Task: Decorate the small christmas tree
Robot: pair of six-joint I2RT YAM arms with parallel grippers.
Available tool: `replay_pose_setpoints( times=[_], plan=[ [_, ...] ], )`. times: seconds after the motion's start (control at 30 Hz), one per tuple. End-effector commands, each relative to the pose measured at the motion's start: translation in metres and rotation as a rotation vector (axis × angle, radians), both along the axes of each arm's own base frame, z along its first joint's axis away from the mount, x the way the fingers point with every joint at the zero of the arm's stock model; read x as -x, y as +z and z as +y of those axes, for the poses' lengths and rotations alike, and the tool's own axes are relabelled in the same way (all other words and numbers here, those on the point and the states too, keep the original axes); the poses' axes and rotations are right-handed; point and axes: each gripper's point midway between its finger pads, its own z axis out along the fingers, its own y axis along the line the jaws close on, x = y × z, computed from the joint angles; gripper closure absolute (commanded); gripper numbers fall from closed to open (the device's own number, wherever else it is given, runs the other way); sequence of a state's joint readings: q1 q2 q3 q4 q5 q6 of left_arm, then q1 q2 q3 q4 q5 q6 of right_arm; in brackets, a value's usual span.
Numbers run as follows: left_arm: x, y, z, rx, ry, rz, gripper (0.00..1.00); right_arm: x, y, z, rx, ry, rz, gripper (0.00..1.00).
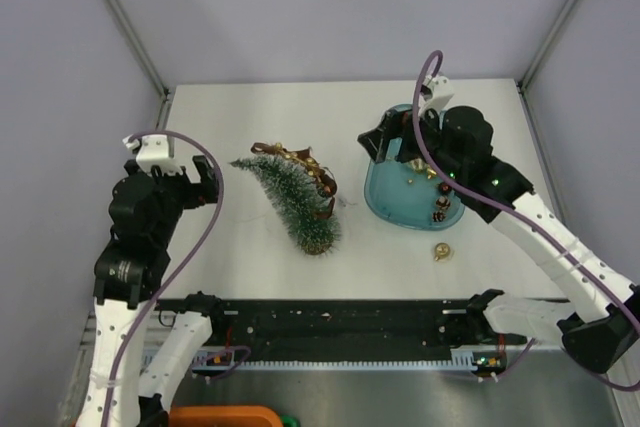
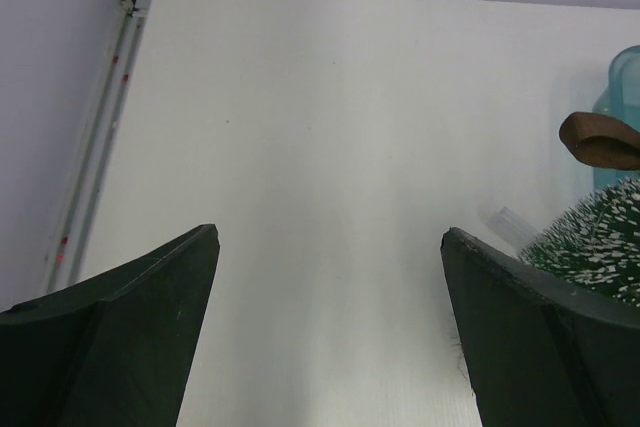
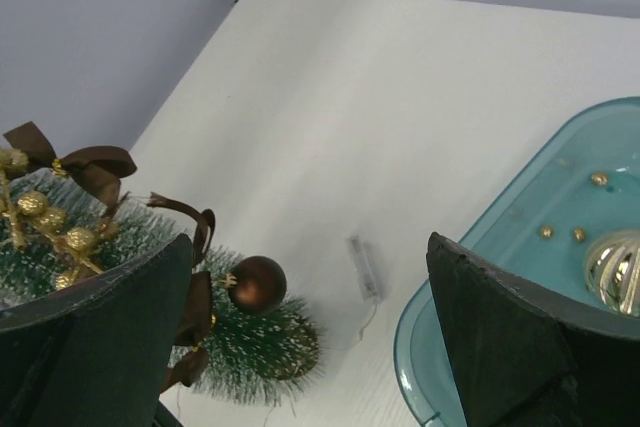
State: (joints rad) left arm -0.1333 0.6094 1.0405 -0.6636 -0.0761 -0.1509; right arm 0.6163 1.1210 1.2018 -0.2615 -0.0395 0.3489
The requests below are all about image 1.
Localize left aluminium frame post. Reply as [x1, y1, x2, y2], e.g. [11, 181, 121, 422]
[102, 0, 170, 99]

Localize gold glitter ball ornament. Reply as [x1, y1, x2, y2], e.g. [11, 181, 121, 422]
[433, 242, 453, 262]

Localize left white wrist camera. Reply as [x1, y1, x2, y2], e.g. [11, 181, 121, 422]
[123, 133, 183, 176]

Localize aluminium frame post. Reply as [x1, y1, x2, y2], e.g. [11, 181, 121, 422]
[102, 0, 170, 99]
[517, 0, 616, 93]

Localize orange plastic bin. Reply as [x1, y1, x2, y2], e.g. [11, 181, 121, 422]
[169, 406, 283, 427]

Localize right aluminium frame post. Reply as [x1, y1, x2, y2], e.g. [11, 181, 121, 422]
[517, 0, 616, 93]

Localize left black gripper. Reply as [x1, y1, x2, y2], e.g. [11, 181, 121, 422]
[127, 154, 221, 243]

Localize gold glitter berry sprig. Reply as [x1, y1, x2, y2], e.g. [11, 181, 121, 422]
[275, 142, 336, 198]

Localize teal plastic tray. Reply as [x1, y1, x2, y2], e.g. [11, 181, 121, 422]
[364, 104, 465, 231]

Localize white cable duct strip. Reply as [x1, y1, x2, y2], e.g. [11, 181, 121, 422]
[192, 346, 481, 373]

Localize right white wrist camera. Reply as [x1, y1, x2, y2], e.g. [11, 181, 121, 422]
[419, 74, 454, 114]

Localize green object at bottom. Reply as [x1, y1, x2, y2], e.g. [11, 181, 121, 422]
[280, 415, 300, 427]

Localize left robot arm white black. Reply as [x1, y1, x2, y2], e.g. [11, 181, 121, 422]
[76, 155, 227, 426]

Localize pine cone ornament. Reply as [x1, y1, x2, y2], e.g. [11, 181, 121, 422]
[432, 210, 447, 223]
[436, 196, 451, 212]

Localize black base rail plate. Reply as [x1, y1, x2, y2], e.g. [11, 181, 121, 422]
[154, 296, 566, 351]

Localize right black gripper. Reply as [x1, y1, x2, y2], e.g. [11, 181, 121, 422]
[359, 99, 464, 182]

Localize small green christmas tree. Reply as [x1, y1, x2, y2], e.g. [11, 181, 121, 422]
[231, 154, 341, 256]

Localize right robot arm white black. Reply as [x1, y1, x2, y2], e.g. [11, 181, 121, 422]
[357, 106, 639, 374]

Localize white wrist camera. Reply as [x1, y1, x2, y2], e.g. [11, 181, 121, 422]
[123, 133, 183, 176]
[419, 74, 454, 114]

